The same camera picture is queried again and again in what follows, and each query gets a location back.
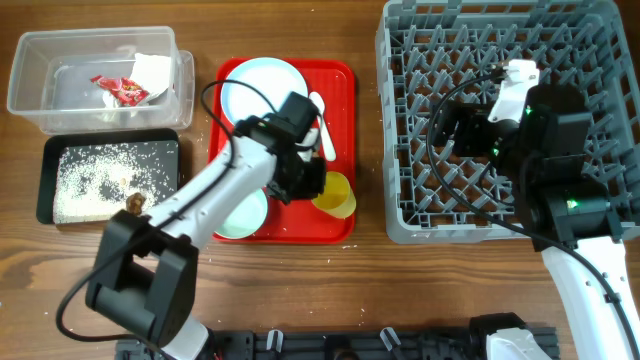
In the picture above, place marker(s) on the red foil snack wrapper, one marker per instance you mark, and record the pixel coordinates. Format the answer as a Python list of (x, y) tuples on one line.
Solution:
[(126, 91)]

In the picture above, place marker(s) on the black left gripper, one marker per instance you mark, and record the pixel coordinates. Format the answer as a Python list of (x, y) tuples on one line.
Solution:
[(314, 186)]

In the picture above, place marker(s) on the scattered white rice grains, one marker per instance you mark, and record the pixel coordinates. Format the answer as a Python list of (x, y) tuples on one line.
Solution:
[(93, 182)]

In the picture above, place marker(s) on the dark brown food scrap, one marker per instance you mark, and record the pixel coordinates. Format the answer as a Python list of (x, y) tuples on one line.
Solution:
[(135, 203)]

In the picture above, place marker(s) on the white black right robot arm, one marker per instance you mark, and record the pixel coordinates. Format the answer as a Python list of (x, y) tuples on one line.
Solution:
[(535, 138)]

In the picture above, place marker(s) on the large light blue plate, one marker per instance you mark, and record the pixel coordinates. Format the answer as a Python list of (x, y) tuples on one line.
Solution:
[(255, 84)]

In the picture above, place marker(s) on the yellow plastic cup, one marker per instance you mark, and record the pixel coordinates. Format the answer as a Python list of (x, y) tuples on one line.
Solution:
[(338, 199)]

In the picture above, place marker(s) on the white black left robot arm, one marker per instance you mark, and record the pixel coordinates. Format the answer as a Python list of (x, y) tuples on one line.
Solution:
[(144, 276)]

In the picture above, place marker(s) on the clear plastic waste bin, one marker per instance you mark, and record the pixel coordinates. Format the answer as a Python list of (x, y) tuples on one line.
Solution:
[(49, 83)]

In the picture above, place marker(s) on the white plastic spoon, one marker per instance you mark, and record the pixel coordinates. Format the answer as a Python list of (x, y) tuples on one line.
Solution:
[(326, 141)]

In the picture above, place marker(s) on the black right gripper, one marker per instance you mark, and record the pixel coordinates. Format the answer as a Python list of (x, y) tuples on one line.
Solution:
[(474, 119)]

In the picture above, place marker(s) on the black food waste tray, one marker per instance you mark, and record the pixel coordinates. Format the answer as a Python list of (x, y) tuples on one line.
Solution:
[(55, 145)]

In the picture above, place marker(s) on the mint green bowl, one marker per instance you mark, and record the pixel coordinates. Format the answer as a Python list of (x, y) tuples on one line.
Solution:
[(246, 218)]

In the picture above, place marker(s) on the white paper napkin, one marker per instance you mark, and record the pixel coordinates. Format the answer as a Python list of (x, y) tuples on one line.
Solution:
[(151, 72)]

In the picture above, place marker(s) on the grey dishwasher rack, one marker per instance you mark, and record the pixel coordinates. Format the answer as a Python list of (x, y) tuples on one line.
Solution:
[(424, 49)]

